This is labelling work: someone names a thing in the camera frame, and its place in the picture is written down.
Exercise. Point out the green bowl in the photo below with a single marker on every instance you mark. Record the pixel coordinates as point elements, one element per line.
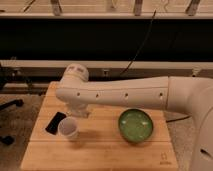
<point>135,125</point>

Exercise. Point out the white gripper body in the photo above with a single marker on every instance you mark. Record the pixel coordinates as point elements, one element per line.
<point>78,111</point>

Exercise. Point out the black phone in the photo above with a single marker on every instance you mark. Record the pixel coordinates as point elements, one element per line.
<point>52,127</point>

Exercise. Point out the wooden board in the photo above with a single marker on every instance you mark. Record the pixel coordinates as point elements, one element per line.
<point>98,146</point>

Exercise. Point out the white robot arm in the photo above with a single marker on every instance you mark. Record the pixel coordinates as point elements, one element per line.
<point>188,95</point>

